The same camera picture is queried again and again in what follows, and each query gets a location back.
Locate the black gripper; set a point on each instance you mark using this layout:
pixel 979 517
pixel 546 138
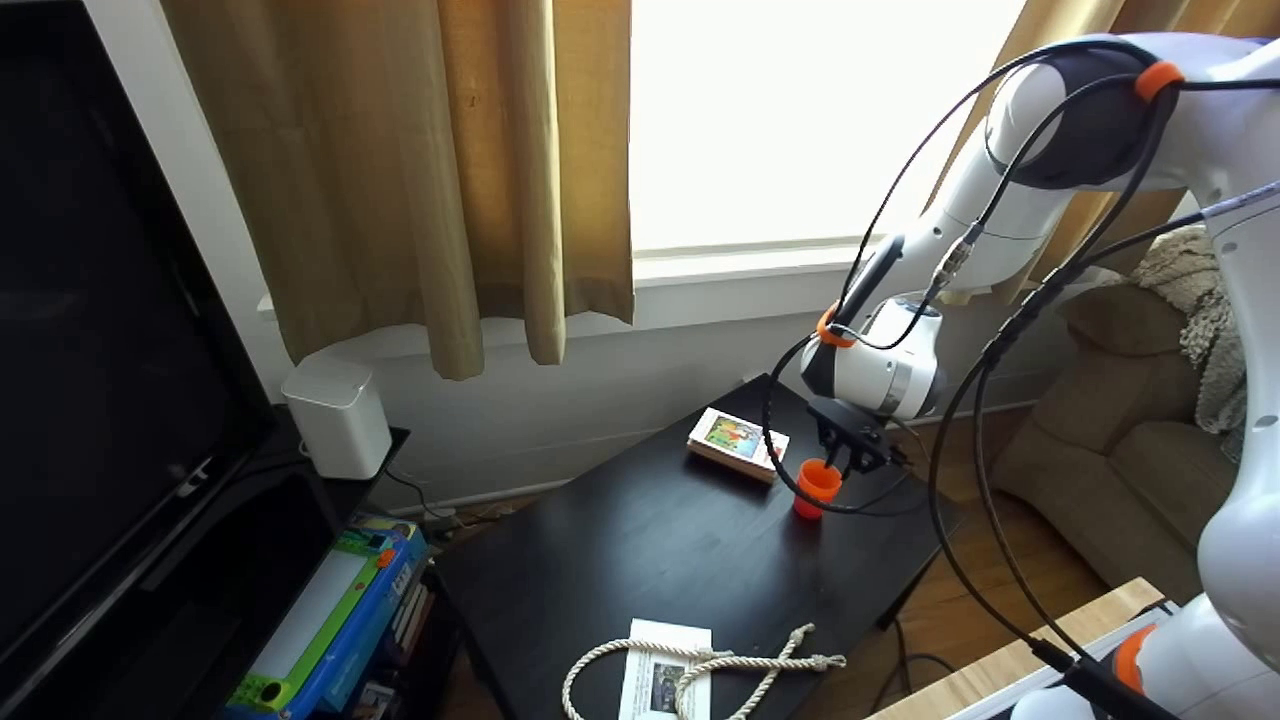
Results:
pixel 849 436

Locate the orange plastic cup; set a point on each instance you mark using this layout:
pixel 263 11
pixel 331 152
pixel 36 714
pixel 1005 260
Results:
pixel 819 489

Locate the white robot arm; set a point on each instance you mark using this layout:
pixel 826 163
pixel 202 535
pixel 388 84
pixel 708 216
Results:
pixel 1112 113

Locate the colourful card box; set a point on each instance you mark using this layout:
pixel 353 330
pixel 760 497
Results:
pixel 739 444

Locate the beige armchair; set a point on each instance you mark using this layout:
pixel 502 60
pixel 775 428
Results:
pixel 1133 444

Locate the white flat box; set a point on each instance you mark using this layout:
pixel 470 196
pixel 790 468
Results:
pixel 655 667

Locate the tan curtain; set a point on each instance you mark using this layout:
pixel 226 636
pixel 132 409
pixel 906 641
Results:
pixel 425 163

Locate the white speaker box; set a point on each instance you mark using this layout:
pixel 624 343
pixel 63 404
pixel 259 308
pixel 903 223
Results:
pixel 336 417

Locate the black tv stand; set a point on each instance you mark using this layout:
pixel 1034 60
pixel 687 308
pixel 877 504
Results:
pixel 148 601

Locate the black television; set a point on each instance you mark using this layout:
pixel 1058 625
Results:
pixel 120 384

